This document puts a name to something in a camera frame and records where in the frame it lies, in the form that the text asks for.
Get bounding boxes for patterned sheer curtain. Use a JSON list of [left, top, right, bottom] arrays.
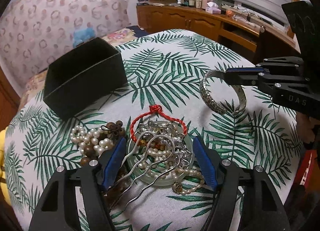
[[1, 0, 129, 87]]

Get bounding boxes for yellow Pikachu plush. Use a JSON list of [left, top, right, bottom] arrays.
[[0, 127, 11, 206]]

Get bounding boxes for red braided string bracelet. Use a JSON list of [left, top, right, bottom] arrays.
[[130, 104, 188, 143]]

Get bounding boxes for pink tissue box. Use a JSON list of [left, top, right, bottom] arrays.
[[205, 2, 221, 15]]

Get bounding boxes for black jewelry box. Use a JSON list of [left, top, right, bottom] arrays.
[[43, 37, 127, 119]]

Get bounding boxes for silver wavy hair fork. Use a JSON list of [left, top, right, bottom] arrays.
[[113, 131, 181, 206]]

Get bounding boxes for blue plush toy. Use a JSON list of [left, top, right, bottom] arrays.
[[73, 28, 96, 48]]

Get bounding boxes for brown wooden bead bracelet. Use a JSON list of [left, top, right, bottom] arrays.
[[80, 120, 126, 167]]

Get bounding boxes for leaf-print tablecloth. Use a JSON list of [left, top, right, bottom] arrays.
[[5, 30, 301, 230]]

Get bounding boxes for wooden sideboard cabinet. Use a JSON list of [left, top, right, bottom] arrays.
[[136, 5, 300, 64]]

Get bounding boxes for silver carved bangle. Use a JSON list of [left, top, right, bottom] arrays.
[[199, 70, 247, 115]]

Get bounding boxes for pink bottle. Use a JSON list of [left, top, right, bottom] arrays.
[[202, 0, 212, 10]]

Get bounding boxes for person's right hand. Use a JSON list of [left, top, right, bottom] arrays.
[[296, 112, 319, 150]]

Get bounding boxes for white pearl necklace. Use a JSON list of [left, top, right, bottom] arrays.
[[69, 124, 115, 156]]

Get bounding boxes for pale green jade bangle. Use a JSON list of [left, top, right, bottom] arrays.
[[126, 120, 194, 186]]

